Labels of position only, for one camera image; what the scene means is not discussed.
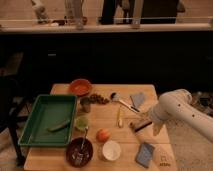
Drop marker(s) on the blue sponge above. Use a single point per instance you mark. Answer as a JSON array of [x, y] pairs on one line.
[[145, 154]]

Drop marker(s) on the green pea pod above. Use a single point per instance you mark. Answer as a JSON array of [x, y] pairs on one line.
[[58, 127]]

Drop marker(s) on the red orange bowl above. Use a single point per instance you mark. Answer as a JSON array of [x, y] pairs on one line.
[[80, 87]]

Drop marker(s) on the white cup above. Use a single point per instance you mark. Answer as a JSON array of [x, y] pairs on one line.
[[111, 150]]

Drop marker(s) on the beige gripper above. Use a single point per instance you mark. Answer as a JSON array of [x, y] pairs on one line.
[[157, 128]]

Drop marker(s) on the grey blue cloth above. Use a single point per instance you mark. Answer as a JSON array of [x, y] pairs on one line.
[[137, 99]]

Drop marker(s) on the small green cup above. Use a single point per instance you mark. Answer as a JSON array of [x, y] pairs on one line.
[[81, 123]]

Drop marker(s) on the bunch of dark grapes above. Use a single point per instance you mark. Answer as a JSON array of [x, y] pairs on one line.
[[98, 99]]

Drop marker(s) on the orange peach fruit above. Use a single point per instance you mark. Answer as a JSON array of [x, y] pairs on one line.
[[102, 135]]

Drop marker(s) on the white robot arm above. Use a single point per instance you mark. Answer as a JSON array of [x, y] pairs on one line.
[[177, 104]]

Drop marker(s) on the black chair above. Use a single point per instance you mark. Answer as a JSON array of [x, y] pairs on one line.
[[9, 114]]

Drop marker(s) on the black handled silver spoon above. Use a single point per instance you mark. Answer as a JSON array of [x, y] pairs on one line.
[[114, 97]]

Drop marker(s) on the dark brown bowl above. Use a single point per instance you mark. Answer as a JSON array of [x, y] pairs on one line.
[[73, 149]]

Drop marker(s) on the green plastic tray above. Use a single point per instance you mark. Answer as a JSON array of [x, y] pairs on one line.
[[48, 111]]

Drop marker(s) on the dark metal cup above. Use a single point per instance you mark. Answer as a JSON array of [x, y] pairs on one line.
[[86, 105]]

